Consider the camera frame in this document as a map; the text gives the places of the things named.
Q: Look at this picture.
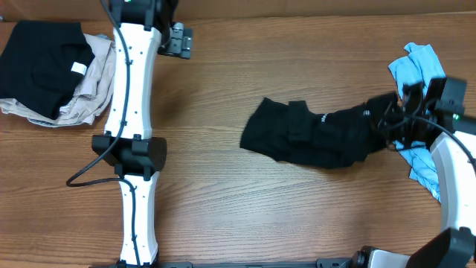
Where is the black t-shirt with logo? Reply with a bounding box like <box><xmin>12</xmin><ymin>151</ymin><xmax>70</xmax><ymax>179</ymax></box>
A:
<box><xmin>239</xmin><ymin>97</ymin><xmax>393</xmax><ymax>169</ymax></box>

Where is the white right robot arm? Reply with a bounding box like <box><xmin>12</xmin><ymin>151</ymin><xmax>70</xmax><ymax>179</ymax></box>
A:
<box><xmin>331</xmin><ymin>77</ymin><xmax>475</xmax><ymax>268</ymax></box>

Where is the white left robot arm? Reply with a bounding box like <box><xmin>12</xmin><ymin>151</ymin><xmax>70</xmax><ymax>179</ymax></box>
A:
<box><xmin>91</xmin><ymin>0</ymin><xmax>193</xmax><ymax>267</ymax></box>

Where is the light blue t-shirt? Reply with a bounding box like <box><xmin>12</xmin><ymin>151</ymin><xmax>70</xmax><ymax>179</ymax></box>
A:
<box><xmin>388</xmin><ymin>42</ymin><xmax>446</xmax><ymax>202</ymax></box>

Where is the folded beige garment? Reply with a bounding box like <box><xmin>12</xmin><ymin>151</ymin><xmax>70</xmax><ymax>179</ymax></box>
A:
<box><xmin>1</xmin><ymin>34</ymin><xmax>116</xmax><ymax>128</ymax></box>

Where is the folded black shirt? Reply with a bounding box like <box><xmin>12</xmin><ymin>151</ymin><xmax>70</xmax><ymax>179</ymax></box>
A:
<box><xmin>1</xmin><ymin>20</ymin><xmax>94</xmax><ymax>120</ymax></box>

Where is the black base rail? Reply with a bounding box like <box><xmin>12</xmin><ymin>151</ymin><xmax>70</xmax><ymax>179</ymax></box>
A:
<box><xmin>157</xmin><ymin>258</ymin><xmax>352</xmax><ymax>268</ymax></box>

